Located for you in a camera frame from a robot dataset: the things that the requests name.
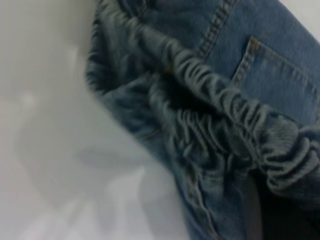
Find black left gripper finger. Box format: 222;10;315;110
249;172;320;240

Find blue denim shorts with print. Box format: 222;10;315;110
84;0;320;240

